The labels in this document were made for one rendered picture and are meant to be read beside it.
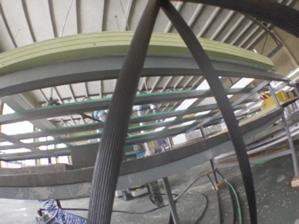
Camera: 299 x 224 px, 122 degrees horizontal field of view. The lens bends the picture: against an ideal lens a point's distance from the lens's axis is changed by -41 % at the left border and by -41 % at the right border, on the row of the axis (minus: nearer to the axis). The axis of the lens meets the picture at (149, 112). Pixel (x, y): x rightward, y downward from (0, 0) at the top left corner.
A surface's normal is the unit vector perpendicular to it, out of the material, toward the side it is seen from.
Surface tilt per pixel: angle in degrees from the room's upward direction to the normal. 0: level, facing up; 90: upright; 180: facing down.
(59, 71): 90
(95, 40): 90
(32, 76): 90
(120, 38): 90
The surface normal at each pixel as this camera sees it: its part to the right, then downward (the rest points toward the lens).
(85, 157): 0.28, -0.40
